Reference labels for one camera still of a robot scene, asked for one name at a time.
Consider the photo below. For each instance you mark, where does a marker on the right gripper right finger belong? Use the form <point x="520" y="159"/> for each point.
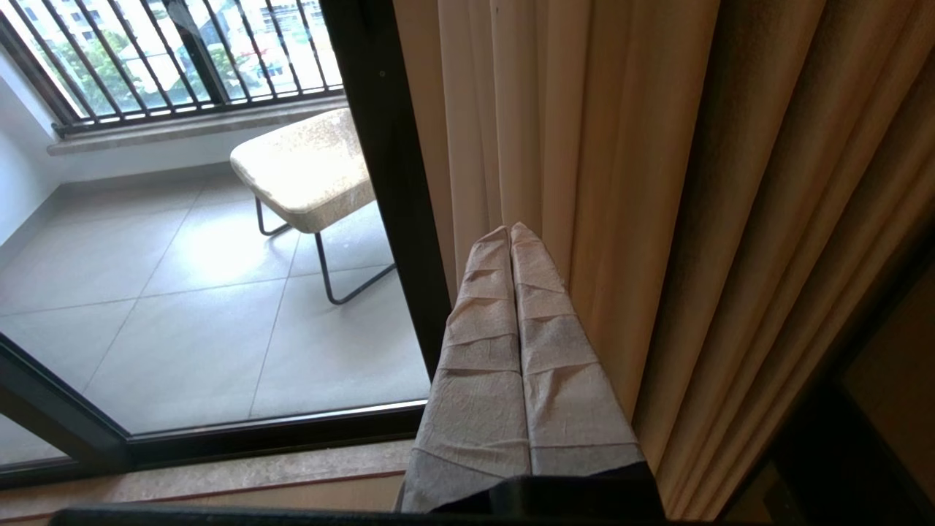
<point x="566" y="394"/>

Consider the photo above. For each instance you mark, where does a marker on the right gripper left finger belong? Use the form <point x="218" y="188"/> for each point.
<point x="478" y="380"/>

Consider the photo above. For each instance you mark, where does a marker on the black framed glass balcony door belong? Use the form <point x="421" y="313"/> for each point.
<point x="219" y="219"/>

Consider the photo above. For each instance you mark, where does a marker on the black metal balcony railing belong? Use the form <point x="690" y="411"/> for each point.
<point x="168" y="58"/>

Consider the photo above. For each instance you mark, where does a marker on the beige pleated curtain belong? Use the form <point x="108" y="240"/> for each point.
<point x="657" y="183"/>

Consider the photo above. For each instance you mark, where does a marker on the cushioned stool with metal legs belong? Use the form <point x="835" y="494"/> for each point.
<point x="310" y="175"/>

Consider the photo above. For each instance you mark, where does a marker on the dark wooden furniture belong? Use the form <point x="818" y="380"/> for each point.
<point x="855" y="409"/>

